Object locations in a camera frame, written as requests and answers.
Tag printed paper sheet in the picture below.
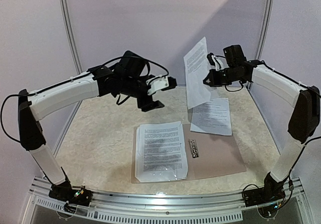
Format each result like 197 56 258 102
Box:
183 37 211 109
134 121 188 183

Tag translucent brown folder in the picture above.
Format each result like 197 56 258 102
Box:
130 123 247 184

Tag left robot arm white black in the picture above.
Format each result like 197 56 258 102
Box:
18 51 169 201

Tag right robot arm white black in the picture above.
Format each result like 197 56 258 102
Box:
203 45 320 202

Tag metal folder clip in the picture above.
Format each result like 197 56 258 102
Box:
188 139 199 158

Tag stack of printed papers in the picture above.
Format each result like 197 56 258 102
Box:
190 98 232 136

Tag perforated metal strip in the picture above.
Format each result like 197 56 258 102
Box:
30 197 244 223

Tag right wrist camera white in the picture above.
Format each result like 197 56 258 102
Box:
207 53 223 71

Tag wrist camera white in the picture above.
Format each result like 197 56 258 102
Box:
146 76 177 95
207 53 223 71

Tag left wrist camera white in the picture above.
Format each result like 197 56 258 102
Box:
146 76 177 95

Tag right aluminium frame post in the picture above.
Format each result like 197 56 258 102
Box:
245 0 276 90

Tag aluminium frame post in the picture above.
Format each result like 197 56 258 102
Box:
53 0 83 157
245 0 276 90

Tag left aluminium frame post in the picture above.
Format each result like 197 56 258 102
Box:
53 0 83 157

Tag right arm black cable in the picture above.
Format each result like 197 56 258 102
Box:
213 54 321 209

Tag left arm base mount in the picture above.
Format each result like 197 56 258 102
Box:
49 181 93 206

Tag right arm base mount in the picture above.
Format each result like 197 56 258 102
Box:
242 180 294 209

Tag aluminium front rail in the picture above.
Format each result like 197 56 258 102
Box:
28 175 307 215

